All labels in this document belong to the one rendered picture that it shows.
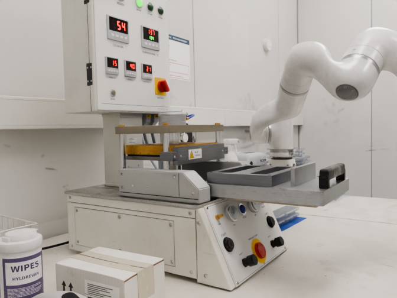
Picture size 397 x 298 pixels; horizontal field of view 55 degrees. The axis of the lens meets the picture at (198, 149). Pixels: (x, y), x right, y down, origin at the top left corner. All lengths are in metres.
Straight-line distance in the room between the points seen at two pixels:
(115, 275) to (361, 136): 2.86
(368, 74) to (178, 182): 0.51
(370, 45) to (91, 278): 0.82
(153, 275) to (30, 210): 0.67
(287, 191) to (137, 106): 0.56
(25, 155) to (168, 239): 0.61
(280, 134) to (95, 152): 0.69
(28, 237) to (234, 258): 0.44
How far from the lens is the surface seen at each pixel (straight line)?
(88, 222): 1.11
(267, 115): 1.28
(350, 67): 0.99
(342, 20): 3.51
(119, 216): 1.02
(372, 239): 1.30
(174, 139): 1.07
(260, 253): 0.98
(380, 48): 1.06
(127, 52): 1.16
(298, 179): 0.86
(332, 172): 0.85
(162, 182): 0.91
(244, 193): 0.86
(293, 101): 1.20
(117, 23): 1.15
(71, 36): 1.16
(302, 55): 1.08
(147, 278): 0.77
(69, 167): 1.43
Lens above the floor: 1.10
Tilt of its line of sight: 3 degrees down
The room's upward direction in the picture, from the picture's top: 1 degrees counter-clockwise
